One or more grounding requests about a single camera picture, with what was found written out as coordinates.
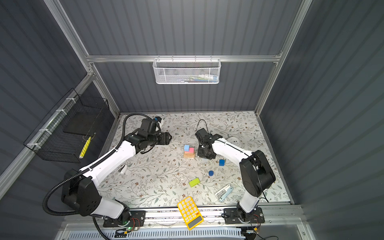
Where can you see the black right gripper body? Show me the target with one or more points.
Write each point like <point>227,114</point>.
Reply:
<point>202,153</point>

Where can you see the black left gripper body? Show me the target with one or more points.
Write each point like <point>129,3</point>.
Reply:
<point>161,138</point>

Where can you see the pink block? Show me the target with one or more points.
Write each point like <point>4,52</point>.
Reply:
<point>190,151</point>

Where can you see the wooden block with holes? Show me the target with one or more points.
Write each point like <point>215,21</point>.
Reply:
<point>189,155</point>

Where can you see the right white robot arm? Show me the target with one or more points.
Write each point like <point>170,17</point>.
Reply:
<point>256,172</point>

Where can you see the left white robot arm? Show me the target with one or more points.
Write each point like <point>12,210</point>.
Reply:
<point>81,194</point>

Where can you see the green block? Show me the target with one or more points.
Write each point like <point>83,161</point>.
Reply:
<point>194,182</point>

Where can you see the dark blue cube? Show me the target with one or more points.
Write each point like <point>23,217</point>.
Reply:
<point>222,162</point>

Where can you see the white round device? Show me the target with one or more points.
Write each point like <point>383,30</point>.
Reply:
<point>235,141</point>

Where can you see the white light-blue stapler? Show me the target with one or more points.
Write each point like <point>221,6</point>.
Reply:
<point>222,194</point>

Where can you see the small white plastic clip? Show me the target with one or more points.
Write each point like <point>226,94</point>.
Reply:
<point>123,170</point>

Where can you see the yellow calculator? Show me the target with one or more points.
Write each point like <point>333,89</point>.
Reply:
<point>190,213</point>

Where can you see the pens in white basket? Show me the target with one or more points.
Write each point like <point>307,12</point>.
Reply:
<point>200,79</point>

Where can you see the yellow marker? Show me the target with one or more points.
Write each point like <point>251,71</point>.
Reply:
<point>85,148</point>

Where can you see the white wire basket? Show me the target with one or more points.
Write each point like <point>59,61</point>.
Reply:
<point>167,73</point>

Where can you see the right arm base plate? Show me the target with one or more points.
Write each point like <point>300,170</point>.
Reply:
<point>231,216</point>

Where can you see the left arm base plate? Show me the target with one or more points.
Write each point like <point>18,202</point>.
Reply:
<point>134,219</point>

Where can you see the black wire basket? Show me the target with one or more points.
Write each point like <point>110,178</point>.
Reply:
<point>62,137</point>

